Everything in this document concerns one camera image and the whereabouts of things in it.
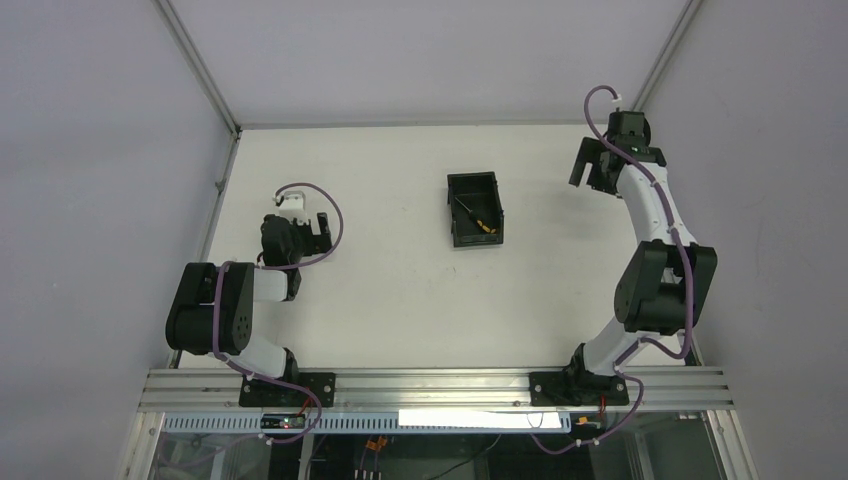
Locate black yellow screwdriver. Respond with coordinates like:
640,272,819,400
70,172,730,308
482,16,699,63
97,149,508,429
454,197,497,234

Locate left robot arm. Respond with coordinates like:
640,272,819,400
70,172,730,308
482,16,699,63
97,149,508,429
165,212,333,384

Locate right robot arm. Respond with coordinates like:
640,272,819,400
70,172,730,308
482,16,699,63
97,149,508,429
564,110,718,392

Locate black plastic bin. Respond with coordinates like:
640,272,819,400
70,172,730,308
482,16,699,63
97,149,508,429
446,171,504,248

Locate small electronics board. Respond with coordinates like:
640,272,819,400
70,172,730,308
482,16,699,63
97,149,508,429
260,414,306,430

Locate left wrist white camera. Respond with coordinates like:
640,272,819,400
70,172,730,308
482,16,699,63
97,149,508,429
275,190,309,225

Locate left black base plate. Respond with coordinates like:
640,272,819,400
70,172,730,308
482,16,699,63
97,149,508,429
238,371,337,408

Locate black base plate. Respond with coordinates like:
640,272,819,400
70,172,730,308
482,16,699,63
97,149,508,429
238,371,337,408
528,371,630,407

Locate aluminium frame rail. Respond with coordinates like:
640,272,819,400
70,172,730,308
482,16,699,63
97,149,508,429
138,366,735,413

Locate slotted cable duct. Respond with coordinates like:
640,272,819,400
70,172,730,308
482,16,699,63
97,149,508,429
163,409,572,435

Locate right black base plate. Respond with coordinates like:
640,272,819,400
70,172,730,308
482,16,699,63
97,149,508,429
528,371,630,407

